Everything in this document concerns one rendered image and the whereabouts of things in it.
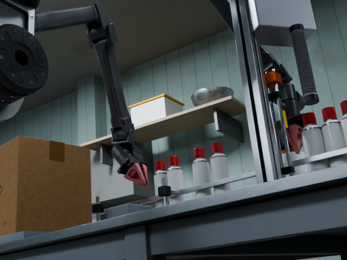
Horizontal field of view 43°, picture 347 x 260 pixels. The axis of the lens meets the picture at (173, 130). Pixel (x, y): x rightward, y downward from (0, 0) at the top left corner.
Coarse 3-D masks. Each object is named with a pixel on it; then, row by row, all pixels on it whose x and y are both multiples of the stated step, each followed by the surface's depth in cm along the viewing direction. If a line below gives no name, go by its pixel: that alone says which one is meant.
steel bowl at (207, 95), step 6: (198, 90) 420; (204, 90) 417; (210, 90) 415; (216, 90) 415; (222, 90) 416; (228, 90) 421; (192, 96) 430; (198, 96) 421; (204, 96) 417; (210, 96) 416; (216, 96) 416; (222, 96) 417; (198, 102) 423; (204, 102) 419
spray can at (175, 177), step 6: (174, 156) 143; (174, 162) 143; (174, 168) 141; (180, 168) 142; (168, 174) 141; (174, 174) 140; (180, 174) 141; (168, 180) 141; (174, 180) 140; (180, 180) 140; (174, 186) 139; (180, 186) 139; (174, 198) 138; (180, 198) 138
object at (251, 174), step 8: (328, 152) 107; (336, 152) 106; (344, 152) 105; (296, 160) 112; (304, 160) 111; (312, 160) 110; (320, 160) 109; (232, 176) 124; (240, 176) 122; (248, 176) 120; (208, 184) 128; (216, 184) 127; (184, 192) 134; (144, 200) 144; (152, 200) 141
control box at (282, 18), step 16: (256, 0) 114; (272, 0) 115; (288, 0) 117; (304, 0) 118; (256, 16) 112; (272, 16) 113; (288, 16) 115; (304, 16) 116; (256, 32) 114; (272, 32) 115; (288, 32) 116; (304, 32) 116
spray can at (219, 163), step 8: (216, 144) 133; (216, 152) 132; (216, 160) 131; (224, 160) 131; (216, 168) 130; (224, 168) 130; (216, 176) 130; (224, 176) 129; (224, 184) 128; (216, 192) 128
